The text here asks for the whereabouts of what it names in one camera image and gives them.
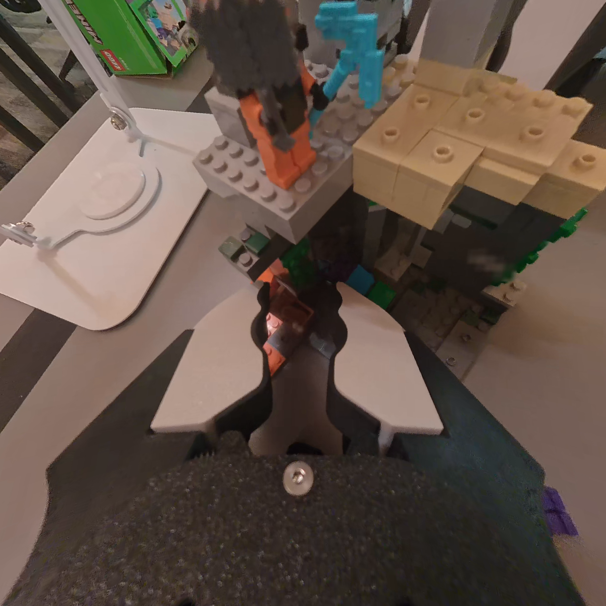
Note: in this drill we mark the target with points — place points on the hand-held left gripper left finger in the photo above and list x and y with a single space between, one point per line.
213 374

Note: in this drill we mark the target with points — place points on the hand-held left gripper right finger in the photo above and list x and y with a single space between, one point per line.
383 374

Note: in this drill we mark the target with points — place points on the toy brick building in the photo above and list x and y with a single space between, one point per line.
473 142

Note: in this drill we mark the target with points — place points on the grey desk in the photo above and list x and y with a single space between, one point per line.
544 355

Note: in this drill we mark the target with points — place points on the white lamp base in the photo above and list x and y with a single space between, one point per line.
94 260

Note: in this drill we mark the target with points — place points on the orange toy minifigure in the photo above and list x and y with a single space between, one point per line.
279 156

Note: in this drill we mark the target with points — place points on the green toy set box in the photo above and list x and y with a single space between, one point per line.
123 42

